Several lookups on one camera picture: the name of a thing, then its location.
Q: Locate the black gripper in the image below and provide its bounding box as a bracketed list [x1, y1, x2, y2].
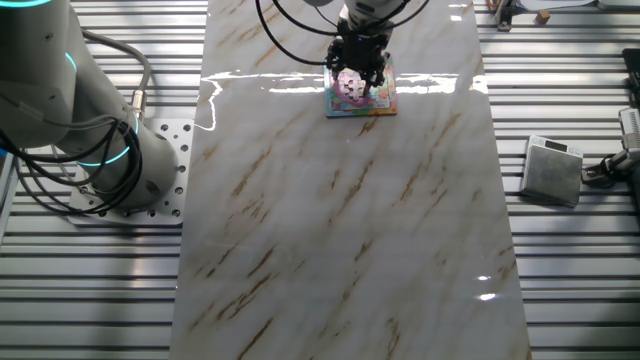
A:
[333, 33, 392, 90]

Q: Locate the pink brown puzzle piece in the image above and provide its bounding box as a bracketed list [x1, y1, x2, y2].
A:
[339, 72, 370, 103]

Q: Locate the colourful butterfly puzzle board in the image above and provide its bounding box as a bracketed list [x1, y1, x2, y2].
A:
[323, 54, 400, 119]

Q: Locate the black upright clamp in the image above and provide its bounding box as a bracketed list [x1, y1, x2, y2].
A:
[494, 0, 516, 32]

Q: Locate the marble pattern board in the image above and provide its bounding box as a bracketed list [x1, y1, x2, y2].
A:
[169, 0, 532, 360]

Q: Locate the silver digital scale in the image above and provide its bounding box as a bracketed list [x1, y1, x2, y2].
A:
[518, 134, 585, 209]

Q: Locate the black metal clamp connector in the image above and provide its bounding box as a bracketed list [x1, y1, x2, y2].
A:
[581, 151, 631, 190]

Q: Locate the grey flat object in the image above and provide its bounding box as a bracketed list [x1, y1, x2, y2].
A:
[597, 0, 640, 11]

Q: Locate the black box device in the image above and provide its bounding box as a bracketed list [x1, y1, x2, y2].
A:
[621, 48, 640, 107]

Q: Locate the grey ribbed device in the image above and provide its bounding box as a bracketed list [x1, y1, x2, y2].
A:
[617, 106, 640, 151]

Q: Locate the long black cable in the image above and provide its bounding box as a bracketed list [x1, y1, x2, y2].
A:
[272, 0, 432, 37]
[254, 0, 334, 67]

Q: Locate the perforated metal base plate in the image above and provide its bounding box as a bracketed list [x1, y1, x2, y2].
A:
[67, 118, 195, 227]

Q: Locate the grey cable with metal plug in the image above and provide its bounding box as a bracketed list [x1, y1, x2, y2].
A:
[79, 28, 154, 124]

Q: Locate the black cable loop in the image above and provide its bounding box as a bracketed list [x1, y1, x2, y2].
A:
[0, 118, 129, 186]
[12, 118, 145, 216]

